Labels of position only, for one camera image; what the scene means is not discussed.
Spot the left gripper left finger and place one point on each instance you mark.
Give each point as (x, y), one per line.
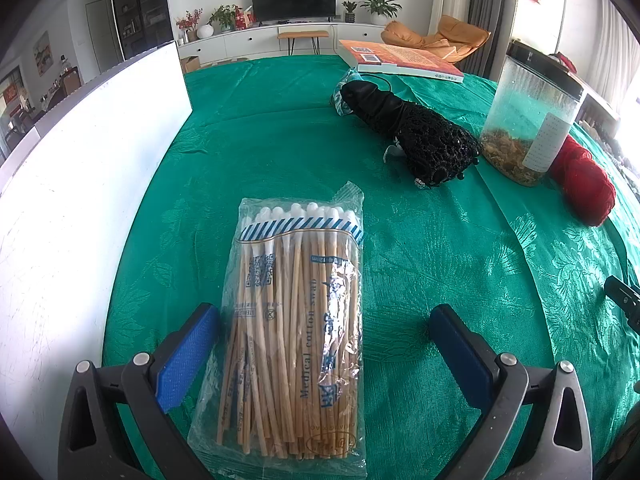
(93, 440)

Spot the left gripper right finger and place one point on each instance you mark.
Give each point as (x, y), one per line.
(555, 443)

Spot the red soft cloth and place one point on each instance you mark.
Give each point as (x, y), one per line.
(585, 185)

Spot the bag of cotton swabs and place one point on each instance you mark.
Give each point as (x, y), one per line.
(281, 396)

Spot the white cardboard storage box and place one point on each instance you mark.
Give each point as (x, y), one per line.
(66, 213)

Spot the black beaded mesh cloth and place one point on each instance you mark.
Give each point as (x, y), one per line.
(435, 149)

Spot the green satin tablecloth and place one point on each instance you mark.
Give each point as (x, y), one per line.
(515, 263)

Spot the clear jar black lid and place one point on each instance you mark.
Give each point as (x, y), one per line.
(535, 105)

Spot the orange lounge chair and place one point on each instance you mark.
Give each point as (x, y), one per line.
(453, 40)

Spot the cardboard box on floor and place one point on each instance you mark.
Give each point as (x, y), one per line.
(190, 64)

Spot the grey curtain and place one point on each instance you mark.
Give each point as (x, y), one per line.
(496, 17)

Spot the orange book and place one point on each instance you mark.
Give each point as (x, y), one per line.
(375, 58)

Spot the white tv cabinet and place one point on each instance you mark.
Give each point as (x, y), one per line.
(263, 42)

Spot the red flower vase arrangement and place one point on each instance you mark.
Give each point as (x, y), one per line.
(189, 24)

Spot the dark display cabinet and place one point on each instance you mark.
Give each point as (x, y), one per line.
(141, 25)

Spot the potted green plant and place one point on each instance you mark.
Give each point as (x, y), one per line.
(381, 11)

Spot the small wooden bench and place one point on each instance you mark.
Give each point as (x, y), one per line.
(313, 36)

